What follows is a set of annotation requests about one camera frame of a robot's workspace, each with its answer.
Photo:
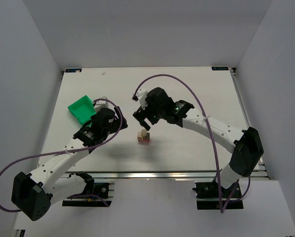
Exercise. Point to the wood cylinder block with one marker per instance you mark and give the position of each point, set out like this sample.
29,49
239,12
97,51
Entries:
144,133

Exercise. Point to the green plastic tray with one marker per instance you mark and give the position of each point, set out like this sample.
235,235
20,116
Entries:
82,109

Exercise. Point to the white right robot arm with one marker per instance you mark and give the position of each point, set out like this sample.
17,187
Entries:
244,144

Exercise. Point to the aluminium right frame rail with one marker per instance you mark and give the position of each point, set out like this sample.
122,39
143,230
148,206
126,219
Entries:
261,163

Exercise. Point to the blue left corner label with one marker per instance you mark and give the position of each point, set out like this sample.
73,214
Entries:
73,70

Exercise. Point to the red wood block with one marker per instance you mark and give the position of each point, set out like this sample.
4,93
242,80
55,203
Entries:
144,140

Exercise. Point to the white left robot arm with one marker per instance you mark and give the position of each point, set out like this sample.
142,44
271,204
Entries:
35,192

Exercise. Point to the blue right corner label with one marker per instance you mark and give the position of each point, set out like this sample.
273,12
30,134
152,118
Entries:
219,68

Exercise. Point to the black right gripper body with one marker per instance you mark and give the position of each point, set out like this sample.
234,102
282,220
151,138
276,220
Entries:
142,116

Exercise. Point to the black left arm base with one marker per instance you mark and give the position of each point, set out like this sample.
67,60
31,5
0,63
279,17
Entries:
94,194

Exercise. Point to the wood cube with red square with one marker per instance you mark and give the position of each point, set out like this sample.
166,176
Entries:
139,136

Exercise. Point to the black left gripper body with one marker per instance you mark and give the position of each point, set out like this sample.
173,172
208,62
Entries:
118,121

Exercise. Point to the blue corner label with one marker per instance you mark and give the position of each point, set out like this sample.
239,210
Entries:
219,68
73,70

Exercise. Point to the aluminium front frame rail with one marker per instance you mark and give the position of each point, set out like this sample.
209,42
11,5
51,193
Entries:
193,175

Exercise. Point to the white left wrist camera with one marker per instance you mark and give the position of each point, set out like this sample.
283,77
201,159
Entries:
99,104

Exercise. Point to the aluminium frame rail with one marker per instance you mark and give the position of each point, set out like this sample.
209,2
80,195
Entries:
193,175
261,163

